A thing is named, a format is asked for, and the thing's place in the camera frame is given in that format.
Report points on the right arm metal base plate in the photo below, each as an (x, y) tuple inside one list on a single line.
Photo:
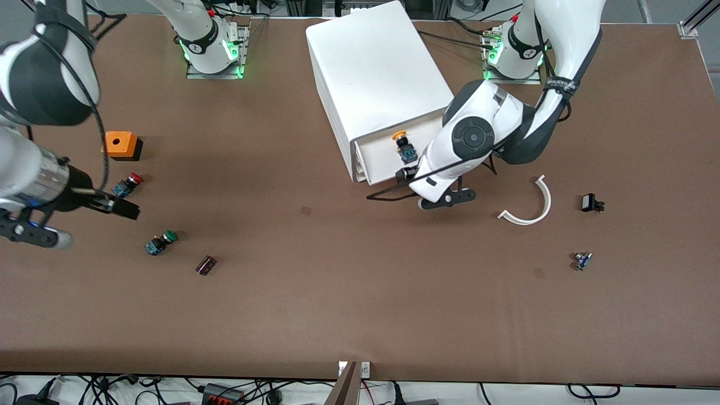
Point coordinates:
[(243, 50)]

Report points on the green push button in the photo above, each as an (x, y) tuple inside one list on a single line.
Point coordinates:
[(160, 242)]

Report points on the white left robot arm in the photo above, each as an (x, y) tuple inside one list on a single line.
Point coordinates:
[(478, 135)]

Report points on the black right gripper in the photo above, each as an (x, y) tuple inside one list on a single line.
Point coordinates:
[(79, 188)]

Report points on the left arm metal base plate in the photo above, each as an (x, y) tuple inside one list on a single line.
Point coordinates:
[(492, 79)]

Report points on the black power adapter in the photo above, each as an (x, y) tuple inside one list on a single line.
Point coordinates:
[(36, 399)]

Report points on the small black switch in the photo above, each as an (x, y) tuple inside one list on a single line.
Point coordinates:
[(589, 202)]

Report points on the white curved plastic piece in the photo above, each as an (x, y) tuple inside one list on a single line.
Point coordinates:
[(544, 207)]

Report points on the black orange power strip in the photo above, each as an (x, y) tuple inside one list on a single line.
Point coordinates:
[(222, 394)]

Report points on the dark maroon capacitor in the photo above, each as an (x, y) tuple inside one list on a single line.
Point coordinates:
[(206, 265)]

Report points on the wooden camera post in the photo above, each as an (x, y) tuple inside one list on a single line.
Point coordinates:
[(344, 388)]

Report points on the yellow push button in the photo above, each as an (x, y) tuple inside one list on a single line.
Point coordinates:
[(406, 151)]

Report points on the small white bracket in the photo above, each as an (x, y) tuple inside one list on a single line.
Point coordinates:
[(342, 368), (365, 369)]

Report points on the metal table corner bracket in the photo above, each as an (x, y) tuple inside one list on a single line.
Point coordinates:
[(686, 29)]

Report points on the small blue electronic component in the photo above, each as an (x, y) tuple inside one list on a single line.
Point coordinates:
[(582, 260)]

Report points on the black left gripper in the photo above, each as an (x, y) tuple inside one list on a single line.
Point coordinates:
[(404, 175)]

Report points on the red push button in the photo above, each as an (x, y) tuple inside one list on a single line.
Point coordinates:
[(127, 185)]

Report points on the orange box with hole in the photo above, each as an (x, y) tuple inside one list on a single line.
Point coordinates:
[(117, 144)]

